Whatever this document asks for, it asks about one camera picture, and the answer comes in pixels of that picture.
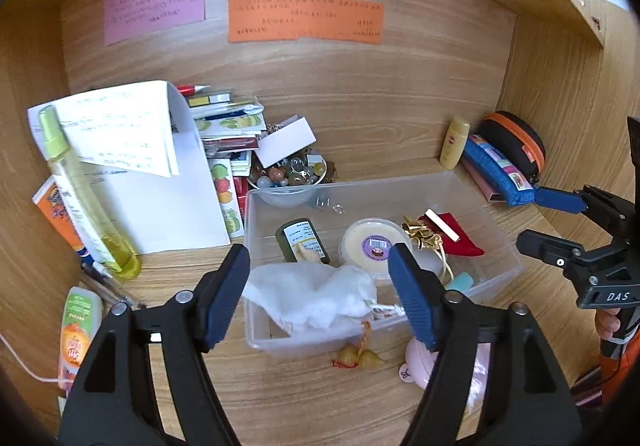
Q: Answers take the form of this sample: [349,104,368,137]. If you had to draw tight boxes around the orange paper note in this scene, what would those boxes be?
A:
[228,0,385,45]

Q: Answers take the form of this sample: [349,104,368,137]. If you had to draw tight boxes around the green orange lotion tube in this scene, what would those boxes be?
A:
[58,287,103,394]

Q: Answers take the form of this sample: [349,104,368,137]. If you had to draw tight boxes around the white small box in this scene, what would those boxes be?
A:
[254,117,316,167]

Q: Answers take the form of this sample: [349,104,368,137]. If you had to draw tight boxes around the white cloth drawstring bag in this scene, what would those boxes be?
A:
[243,262,405,336]

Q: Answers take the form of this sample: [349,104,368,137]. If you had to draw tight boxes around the white round plastic jar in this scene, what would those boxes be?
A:
[412,249,446,278]

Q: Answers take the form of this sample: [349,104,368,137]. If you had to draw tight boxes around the stack of books and pens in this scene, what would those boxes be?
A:
[178,85,267,177]

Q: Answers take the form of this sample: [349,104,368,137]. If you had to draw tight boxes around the yellow green spray bottle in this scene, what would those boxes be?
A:
[38,106,141,281]

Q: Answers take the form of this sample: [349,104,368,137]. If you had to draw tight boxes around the pink paper note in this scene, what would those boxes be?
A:
[103,0,205,46]

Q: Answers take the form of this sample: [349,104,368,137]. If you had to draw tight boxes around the beige tub purple label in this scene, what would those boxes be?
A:
[340,218,411,283]

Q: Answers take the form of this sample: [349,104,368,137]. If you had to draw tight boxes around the blue fabric pouch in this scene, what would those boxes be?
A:
[463,135,535,207]

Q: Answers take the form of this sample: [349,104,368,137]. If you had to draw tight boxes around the bowl of marbles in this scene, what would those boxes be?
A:
[247,150,328,209]

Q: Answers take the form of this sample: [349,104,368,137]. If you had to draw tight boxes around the orange sunscreen tube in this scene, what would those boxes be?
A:
[32,176,93,266]

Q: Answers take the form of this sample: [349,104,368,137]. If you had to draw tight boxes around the white folded paper stand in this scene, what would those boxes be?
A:
[50,80,230,255]

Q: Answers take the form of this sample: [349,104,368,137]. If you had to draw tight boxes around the dark green glass bottle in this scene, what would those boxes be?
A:
[276,218,331,265]

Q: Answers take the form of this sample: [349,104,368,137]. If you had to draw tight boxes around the black orange zip case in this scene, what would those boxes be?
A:
[477,111,547,184]

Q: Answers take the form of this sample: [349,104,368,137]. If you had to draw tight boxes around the clear plastic storage bin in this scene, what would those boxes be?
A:
[243,172,523,358]

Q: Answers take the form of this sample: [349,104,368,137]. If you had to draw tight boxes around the fruit pattern sticker strip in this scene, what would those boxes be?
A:
[209,159,244,239]

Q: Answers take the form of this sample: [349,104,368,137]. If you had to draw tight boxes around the person right hand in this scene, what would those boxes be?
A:
[594,308,620,341]

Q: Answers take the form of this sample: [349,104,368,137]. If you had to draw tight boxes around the small yellow lotion bottle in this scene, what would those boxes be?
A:
[439,117,470,169]

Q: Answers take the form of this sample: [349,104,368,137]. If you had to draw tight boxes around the teal plastic tube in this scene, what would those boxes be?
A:
[445,273,474,293]

